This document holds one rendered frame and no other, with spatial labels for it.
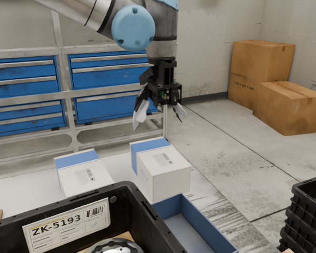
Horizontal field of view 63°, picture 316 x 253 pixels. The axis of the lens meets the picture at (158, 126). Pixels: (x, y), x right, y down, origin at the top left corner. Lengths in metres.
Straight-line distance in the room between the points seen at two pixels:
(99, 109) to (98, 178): 1.54
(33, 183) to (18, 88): 1.30
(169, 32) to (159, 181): 0.38
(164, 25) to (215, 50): 2.99
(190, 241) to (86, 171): 0.32
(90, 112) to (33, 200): 1.45
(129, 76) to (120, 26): 1.75
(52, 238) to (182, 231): 0.33
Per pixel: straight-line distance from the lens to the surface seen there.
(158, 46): 0.63
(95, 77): 2.13
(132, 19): 0.46
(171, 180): 0.74
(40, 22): 2.90
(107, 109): 2.22
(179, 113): 0.75
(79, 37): 2.93
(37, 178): 0.92
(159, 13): 0.62
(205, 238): 0.66
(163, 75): 0.63
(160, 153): 0.79
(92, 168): 0.75
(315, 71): 3.45
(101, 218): 0.46
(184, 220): 0.70
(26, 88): 2.12
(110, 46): 2.10
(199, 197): 0.78
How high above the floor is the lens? 1.20
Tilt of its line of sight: 25 degrees down
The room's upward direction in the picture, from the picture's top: straight up
